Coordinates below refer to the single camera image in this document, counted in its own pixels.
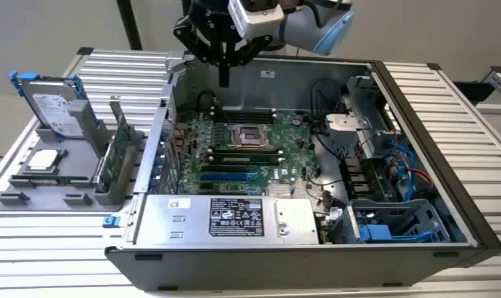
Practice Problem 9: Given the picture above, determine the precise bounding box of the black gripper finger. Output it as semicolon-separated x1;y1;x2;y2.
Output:
174;17;224;88
223;34;275;88

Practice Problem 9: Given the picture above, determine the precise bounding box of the green Nvidia graphics card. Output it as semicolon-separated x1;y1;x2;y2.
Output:
91;95;138;192

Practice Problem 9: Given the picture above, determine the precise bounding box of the black stand pole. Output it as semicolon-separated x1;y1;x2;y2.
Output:
117;0;144;51

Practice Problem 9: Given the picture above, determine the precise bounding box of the black RAM slot bank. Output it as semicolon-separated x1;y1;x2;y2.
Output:
222;107;278;124
207;148;286;166

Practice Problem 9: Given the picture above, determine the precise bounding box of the metal CPU socket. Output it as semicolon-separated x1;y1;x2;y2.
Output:
227;123;272;150

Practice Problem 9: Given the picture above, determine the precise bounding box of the green Dell motherboard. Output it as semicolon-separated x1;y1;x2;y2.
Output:
170;107;323;197

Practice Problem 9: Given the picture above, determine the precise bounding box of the green RAM stick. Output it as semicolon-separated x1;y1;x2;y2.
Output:
10;175;90;184
211;154;278;165

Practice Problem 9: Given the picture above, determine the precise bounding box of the black expansion slot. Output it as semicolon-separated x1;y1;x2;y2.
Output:
200;165;251;173

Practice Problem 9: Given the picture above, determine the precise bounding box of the hard disk in blue carrier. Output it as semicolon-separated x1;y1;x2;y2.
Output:
9;70;99;143

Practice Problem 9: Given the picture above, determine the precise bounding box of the grey metal drive cage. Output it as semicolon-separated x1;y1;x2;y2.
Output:
324;76;404;159

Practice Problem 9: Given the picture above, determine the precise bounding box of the blue expansion slot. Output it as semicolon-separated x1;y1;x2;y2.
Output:
199;173;252;183

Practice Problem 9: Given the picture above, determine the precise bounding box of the silver finned heat sink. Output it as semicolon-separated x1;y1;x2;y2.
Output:
268;183;295;197

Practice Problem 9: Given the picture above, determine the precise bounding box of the silver CPU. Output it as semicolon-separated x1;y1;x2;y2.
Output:
26;150;65;170

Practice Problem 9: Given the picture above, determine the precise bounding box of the silver power supply unit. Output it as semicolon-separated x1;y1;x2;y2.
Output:
136;194;322;246

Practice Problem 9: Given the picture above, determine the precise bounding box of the grey plastic parts rack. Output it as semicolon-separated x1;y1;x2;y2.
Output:
0;99;146;212

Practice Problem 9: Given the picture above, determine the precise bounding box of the grey disk bay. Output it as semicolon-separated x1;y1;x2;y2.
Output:
331;198;456;245

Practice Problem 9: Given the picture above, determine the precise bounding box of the open black PC case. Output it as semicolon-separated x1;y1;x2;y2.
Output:
105;51;501;292

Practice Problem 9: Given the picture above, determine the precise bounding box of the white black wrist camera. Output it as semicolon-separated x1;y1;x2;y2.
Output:
227;0;286;38

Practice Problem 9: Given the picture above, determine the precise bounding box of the black looped cable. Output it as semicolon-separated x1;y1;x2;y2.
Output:
196;89;218;110
310;78;343;125

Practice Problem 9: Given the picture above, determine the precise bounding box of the blue data wire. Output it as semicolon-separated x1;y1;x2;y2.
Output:
384;139;419;199

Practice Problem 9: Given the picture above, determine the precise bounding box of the red data wire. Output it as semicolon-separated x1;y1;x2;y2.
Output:
411;167;436;187

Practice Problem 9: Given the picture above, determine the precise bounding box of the blue disk carrier handle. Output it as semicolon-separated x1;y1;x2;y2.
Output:
359;223;394;243

